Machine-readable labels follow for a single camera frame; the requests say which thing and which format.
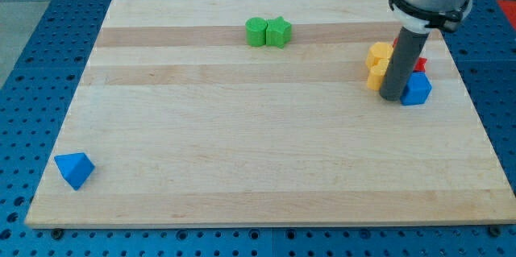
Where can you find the green cylinder block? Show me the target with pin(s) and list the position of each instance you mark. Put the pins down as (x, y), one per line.
(256, 31)

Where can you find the yellow heart block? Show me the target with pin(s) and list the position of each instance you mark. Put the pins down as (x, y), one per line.
(378, 51)

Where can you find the red block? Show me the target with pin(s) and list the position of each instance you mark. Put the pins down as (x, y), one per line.
(420, 66)

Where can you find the wooden board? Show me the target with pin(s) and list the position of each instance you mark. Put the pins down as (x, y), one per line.
(189, 126)

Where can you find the black cable clamp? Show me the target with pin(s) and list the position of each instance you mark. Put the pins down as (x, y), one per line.
(419, 16)

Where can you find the blue triangle block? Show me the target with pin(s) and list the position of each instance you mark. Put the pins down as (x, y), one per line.
(75, 168)

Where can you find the yellow hexagon block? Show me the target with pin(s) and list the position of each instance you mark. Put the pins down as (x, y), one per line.
(376, 74)

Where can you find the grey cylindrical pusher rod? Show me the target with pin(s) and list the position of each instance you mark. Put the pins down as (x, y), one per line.
(401, 64)

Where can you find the green star block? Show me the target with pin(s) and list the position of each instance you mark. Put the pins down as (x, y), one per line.
(278, 32)

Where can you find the blue cube block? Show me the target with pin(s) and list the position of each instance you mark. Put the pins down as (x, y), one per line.
(417, 89)

